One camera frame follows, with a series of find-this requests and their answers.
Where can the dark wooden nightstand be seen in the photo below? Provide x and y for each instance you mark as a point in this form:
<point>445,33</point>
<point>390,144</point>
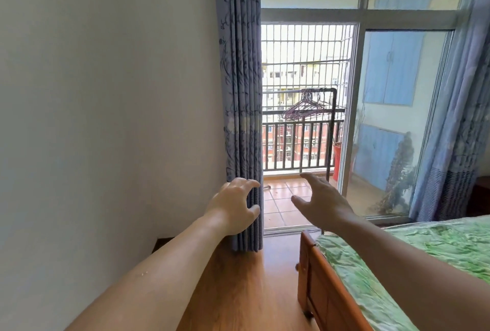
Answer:
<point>480,196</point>

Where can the red pot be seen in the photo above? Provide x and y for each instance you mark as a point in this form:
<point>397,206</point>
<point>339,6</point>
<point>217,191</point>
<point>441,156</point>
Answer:
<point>337,162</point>

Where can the person's left hand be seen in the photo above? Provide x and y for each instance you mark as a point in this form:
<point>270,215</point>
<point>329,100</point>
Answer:
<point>227,206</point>

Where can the person's right thumb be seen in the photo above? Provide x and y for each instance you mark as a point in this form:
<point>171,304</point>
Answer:
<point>302,204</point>

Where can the person's left thumb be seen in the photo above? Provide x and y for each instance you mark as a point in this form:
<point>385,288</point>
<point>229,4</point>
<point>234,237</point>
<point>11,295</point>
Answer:
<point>252,215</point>

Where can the dried plant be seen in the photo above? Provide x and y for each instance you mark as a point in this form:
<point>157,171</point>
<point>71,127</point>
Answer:
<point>400,173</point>

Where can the wooden bed frame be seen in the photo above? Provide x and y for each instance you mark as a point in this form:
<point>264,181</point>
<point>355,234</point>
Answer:
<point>321,288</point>

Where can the blue-grey patterned curtain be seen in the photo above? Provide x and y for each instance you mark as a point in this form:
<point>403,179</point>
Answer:
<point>239,74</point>
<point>459,112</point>

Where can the white-framed sliding glass door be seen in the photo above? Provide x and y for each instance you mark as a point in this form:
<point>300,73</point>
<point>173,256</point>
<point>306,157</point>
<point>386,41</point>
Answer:
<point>398,116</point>

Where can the green patterned bedsheet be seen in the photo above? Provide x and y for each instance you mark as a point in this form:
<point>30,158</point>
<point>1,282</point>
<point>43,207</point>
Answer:
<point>413,250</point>

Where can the low blue cabinet doors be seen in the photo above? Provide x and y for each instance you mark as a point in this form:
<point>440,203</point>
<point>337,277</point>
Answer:
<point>377,156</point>

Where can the person's right hand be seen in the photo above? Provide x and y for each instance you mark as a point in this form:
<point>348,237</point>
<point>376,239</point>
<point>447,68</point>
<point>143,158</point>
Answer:
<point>329,208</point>

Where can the person's right forearm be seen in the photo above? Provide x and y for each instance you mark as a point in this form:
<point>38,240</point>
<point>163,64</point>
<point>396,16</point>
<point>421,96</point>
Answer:
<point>413,273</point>

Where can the tall blue cabinet doors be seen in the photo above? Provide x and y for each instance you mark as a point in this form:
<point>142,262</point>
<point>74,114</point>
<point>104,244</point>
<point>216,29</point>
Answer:
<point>392,70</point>

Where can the person's left forearm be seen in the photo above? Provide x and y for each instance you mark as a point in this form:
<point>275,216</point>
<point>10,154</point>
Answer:
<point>160,277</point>

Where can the dark balcony railing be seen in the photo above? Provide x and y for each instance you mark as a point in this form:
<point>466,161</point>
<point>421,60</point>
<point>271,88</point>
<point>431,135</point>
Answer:
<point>302,139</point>

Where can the black clothes rack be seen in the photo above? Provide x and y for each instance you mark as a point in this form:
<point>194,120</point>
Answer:
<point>332,128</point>

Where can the metal security grille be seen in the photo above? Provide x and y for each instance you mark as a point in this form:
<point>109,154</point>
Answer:
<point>306,47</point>

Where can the apartment buildings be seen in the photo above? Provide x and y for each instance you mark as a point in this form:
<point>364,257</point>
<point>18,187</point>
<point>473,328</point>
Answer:
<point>291,143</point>

